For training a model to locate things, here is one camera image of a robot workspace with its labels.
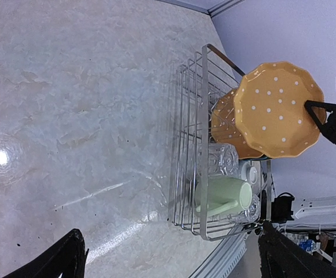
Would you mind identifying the right aluminium corner post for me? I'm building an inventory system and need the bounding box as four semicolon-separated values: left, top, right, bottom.
159;0;243;18

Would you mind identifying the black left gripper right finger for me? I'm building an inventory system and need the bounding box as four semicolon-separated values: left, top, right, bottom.
258;221;336;278

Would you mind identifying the clear glass cup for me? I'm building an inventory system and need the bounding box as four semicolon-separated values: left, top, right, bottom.
197;143;239;177
227;194;261;224

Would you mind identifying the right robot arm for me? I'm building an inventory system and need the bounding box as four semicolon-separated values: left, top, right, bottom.
261;81;336;224

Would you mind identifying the metal wire dish rack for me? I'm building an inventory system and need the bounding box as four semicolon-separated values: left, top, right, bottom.
169;44;267;241

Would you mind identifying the light green mug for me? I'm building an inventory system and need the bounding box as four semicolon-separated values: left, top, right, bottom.
206;175;253;217

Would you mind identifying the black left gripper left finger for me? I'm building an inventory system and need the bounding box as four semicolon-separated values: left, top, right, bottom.
6;228;89;278

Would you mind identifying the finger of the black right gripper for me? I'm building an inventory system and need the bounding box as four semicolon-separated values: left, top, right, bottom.
304;100;336;130

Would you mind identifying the white green ceramic bowl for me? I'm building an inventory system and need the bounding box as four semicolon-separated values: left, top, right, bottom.
238;160;261;185

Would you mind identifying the clear glass cup back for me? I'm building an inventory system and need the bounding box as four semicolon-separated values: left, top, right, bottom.
197;143;239;177

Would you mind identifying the yellow polka dot plate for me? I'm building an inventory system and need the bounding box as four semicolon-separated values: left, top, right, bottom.
210;89;263;159
233;61;324;159

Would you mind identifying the clear glass cup front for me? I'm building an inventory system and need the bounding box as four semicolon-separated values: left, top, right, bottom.
227;194;261;224

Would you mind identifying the blue polka dot plate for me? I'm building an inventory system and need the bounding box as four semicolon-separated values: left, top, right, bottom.
254;155;271;161

